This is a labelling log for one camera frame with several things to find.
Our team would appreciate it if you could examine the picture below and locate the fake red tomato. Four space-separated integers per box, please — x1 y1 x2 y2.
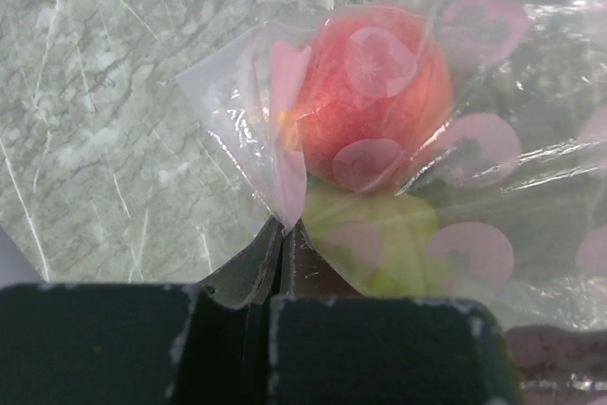
289 4 453 193

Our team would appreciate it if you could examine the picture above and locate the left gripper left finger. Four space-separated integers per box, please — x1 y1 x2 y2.
1 219 283 404

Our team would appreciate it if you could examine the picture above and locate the clear zip bag pink slider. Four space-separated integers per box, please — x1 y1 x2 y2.
175 0 607 405

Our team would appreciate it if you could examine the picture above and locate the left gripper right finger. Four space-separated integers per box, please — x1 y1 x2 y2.
267 225 523 404

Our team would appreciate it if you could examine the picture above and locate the fake green apple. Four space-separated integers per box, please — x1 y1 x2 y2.
302 183 442 297

